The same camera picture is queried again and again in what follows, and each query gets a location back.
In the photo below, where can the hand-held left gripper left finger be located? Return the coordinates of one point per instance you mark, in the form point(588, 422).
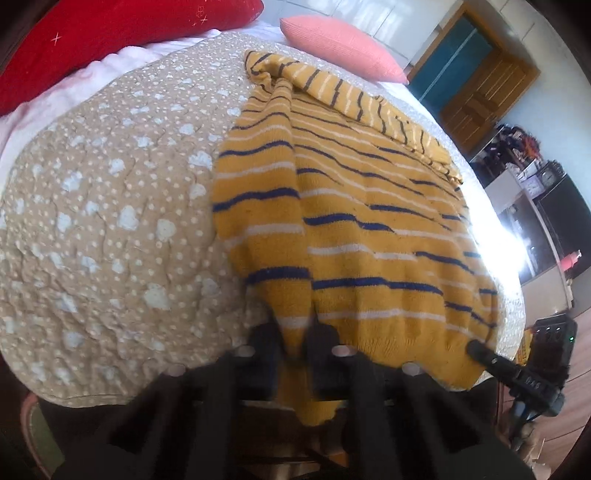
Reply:
point(265, 364)

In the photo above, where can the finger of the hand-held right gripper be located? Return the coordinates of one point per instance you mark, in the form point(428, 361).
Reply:
point(491, 357)

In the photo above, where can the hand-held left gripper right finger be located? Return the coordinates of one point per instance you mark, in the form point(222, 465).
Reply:
point(325, 364)

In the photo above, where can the yellow striped knit sweater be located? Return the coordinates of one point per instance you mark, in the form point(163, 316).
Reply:
point(351, 221)

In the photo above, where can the pile of clothes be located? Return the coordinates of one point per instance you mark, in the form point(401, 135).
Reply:
point(512, 143)

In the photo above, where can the pink bottle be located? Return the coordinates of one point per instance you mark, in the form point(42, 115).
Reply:
point(571, 261)

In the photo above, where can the black cabinet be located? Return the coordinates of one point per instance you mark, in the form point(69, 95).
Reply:
point(561, 217)

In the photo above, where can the white box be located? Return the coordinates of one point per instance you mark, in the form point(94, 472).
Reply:
point(532, 182)

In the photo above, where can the round alarm clock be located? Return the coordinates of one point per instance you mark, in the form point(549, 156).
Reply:
point(548, 176)

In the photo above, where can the beige dotted quilted blanket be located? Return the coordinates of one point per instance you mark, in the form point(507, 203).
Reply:
point(115, 207)

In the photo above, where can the wooden door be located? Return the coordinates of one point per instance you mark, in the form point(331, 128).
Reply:
point(475, 78)

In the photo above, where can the pink pillow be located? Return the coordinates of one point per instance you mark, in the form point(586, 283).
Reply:
point(344, 46)

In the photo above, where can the red pillow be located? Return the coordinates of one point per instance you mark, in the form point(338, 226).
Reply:
point(106, 37)

